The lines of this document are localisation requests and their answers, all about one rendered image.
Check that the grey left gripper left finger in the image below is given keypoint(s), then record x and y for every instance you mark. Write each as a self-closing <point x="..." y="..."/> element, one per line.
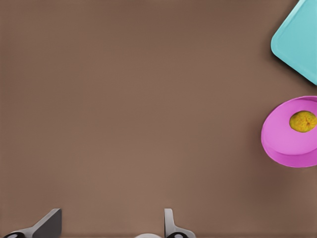
<point x="48" y="224"/>

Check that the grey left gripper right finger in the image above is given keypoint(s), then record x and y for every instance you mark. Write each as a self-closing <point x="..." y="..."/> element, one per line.
<point x="169" y="223"/>

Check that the pink plate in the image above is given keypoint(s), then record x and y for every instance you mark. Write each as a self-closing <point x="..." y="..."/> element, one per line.
<point x="284" y="141"/>

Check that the turquoise tray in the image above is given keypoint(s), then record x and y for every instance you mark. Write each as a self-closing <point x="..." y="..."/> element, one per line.
<point x="297" y="42"/>

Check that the orange fruit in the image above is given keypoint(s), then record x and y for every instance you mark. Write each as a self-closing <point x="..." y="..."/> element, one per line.
<point x="303" y="121"/>

